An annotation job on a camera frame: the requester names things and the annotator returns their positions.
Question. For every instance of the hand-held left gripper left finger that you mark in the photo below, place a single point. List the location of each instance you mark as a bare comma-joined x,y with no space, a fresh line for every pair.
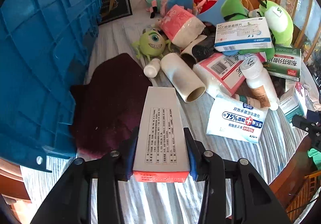
130,156

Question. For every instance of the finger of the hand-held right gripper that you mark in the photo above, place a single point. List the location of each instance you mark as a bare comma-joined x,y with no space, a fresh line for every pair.
314,114
304,125

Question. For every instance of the black bag roll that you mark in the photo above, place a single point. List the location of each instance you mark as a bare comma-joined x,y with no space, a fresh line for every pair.
204,48

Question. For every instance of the black gold framed picture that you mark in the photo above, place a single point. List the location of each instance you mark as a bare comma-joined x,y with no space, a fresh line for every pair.
116,3

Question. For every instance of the teal pink small plush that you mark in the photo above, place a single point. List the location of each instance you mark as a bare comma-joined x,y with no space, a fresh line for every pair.
154,3

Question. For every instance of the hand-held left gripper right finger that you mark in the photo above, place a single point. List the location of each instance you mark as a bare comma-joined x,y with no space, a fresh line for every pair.
192,163

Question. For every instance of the small white bottle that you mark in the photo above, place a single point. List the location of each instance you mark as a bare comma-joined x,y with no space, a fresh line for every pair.
151,68

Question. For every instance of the crumpled white tissue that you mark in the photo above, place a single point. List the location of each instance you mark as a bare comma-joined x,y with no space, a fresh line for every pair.
309,93

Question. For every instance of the long white orange-ended box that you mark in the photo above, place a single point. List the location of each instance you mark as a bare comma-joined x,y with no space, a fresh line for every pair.
161,133

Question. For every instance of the round wooden desktop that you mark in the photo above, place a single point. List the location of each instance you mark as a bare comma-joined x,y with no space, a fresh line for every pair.
286,171

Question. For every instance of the green frog plush white belly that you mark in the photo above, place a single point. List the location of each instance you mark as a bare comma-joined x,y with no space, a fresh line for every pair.
278,20

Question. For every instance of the narrow white teal box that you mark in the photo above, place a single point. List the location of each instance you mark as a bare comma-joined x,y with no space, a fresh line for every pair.
292,103

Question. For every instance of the maroon knit hat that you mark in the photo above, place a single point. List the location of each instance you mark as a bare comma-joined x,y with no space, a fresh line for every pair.
110,103

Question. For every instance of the white pink barcode pack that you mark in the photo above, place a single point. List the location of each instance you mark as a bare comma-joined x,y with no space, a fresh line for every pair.
220,73

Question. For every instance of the white green tube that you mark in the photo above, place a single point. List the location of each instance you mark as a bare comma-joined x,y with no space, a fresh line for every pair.
250,101

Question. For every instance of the white blue medicine box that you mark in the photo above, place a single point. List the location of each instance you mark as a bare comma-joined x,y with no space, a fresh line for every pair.
243,35

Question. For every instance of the blue plastic crate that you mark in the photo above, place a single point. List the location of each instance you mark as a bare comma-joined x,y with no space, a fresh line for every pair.
42,63

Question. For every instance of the green one-eyed monster plush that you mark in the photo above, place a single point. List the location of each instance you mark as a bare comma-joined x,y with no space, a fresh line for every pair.
151,43

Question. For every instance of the large white paper roll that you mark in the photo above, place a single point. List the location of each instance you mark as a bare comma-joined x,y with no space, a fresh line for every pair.
180,76

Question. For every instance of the white roll brown core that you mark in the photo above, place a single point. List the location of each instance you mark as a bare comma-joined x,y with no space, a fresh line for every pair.
188,53

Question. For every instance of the white blue wet wipes pack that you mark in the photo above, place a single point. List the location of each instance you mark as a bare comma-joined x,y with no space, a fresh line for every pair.
235,121

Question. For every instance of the white pill bottle orange label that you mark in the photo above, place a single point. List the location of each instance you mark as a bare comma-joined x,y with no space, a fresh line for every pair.
258,81

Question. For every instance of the large green plush toy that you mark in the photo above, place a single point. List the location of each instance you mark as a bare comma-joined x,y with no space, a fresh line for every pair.
233,5

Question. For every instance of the blue round pig plush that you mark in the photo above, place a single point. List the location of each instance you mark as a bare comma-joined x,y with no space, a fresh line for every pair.
179,0

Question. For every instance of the pink tissue pack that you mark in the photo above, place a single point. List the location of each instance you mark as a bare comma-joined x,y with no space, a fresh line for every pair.
179,24

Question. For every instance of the green white medicine box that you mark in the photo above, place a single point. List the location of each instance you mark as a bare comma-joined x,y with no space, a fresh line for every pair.
283,63

